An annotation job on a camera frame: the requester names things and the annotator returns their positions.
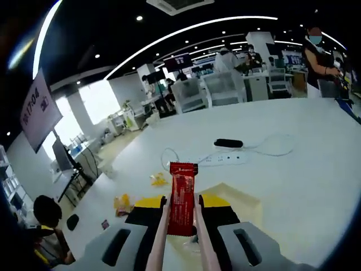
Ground black oblong device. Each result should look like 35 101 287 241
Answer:
213 138 244 148

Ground blue flat object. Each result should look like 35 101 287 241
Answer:
334 97 361 125

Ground dark hanging display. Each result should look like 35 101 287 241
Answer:
162 53 193 72

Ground curved ceiling light strip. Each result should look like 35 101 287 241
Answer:
105 15 279 80

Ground long ceiling light strip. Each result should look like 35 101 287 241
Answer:
32 0 64 80

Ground beige hexagonal container plate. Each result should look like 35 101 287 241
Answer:
165 182 263 271

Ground storage shelf rack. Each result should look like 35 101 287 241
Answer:
0 143 28 224

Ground dark computer monitor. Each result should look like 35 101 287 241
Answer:
51 138 74 173

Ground pink food tongs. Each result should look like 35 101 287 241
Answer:
145 196 222 271

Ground yellow food snack packet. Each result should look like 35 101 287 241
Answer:
149 172 170 187

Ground white cabinet with green sticker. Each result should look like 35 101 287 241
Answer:
122 108 143 132

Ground golden food snack packet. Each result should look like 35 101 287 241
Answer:
113 193 135 211

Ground long red food bar packet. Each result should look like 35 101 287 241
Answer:
166 161 199 236

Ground white power strip with cable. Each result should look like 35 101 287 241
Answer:
161 134 296 170

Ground black monitor on tripod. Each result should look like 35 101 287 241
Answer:
148 72 169 113

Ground white mesh office chair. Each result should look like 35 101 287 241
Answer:
202 70 248 107
267 67 293 95
170 78 209 114

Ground grey tilted desk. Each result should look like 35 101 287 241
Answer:
52 146 100 209

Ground ceiling air conditioner vent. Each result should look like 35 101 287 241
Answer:
146 0 215 15

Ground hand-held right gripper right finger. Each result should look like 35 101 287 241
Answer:
198 193 318 271

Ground black computer mouse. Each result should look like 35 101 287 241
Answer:
66 213 80 232

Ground large display screen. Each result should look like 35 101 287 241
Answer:
20 67 63 154

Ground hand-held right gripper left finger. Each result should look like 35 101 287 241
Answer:
83 194 168 271

